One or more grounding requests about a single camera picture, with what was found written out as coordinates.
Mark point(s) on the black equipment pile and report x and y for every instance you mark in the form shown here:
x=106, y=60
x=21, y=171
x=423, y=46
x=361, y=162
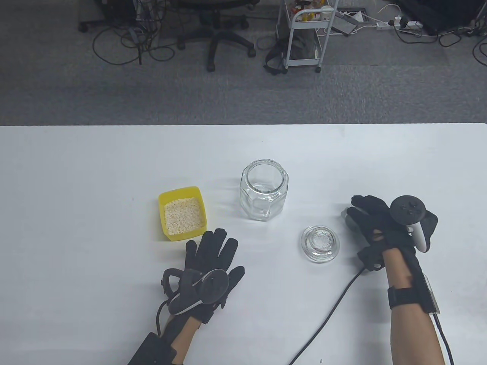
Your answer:
x=449, y=15

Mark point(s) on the black office chair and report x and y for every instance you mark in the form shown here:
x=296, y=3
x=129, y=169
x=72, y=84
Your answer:
x=218, y=38

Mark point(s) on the black right wrist sensor box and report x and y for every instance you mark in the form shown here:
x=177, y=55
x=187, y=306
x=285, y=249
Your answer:
x=432, y=296

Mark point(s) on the small white power strip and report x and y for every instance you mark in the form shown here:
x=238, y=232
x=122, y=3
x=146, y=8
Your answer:
x=382, y=25

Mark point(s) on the white rice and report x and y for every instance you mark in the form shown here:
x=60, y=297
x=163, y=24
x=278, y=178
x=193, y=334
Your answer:
x=183, y=216

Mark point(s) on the clear glass jar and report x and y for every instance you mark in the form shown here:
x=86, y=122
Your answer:
x=262, y=201

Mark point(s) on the yellow plastic box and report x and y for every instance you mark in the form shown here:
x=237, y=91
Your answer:
x=161, y=213

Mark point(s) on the black left wrist sensor box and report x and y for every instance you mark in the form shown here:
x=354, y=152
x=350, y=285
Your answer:
x=152, y=349

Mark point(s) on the black white hand controller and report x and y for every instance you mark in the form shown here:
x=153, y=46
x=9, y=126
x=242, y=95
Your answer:
x=408, y=210
x=213, y=285

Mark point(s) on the clear glass jar lid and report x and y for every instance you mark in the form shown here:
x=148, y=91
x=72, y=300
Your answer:
x=319, y=243

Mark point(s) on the black bag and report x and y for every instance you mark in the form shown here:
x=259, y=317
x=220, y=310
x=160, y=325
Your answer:
x=276, y=53

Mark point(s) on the white wheeled cart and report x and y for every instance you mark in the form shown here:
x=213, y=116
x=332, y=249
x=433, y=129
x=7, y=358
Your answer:
x=300, y=61

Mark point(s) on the person's right hand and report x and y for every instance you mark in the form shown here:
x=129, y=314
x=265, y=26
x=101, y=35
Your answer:
x=371, y=218

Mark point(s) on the person's left forearm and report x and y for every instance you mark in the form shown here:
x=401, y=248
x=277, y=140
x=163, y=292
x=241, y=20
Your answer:
x=184, y=338

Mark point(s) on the pale grey funnel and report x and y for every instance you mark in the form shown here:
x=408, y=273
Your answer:
x=343, y=216

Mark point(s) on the person's right forearm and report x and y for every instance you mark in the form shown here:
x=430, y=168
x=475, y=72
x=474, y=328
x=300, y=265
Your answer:
x=411, y=334

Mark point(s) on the person's left hand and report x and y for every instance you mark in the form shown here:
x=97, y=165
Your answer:
x=213, y=251

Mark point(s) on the dark chair base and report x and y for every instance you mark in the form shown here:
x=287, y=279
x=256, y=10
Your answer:
x=114, y=11

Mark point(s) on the black white right hand controller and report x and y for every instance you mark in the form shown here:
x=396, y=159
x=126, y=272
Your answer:
x=408, y=210

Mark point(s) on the black wrist sensor box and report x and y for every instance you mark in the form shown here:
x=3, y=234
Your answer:
x=432, y=296
x=152, y=349

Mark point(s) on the black white left hand controller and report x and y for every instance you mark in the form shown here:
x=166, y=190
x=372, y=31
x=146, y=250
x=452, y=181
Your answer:
x=213, y=285

